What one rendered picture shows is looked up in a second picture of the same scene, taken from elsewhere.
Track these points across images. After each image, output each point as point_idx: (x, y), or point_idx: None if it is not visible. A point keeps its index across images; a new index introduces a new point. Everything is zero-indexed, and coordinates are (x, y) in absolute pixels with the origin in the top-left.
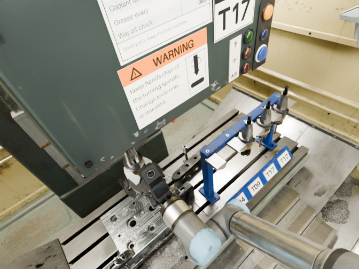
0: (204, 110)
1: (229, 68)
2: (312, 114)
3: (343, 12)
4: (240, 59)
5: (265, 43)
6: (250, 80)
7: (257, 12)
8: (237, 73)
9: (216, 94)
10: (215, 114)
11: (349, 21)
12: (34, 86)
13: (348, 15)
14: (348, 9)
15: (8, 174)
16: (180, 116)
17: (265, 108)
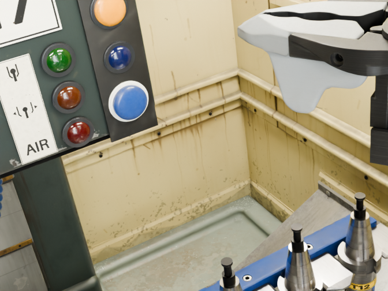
0: (251, 240)
1: (11, 129)
2: None
3: (247, 20)
4: (51, 111)
5: (138, 79)
6: (357, 172)
7: (74, 7)
8: (52, 145)
9: (284, 199)
10: (261, 253)
11: (248, 41)
12: None
13: (245, 28)
14: (254, 16)
15: None
16: (184, 248)
17: (290, 249)
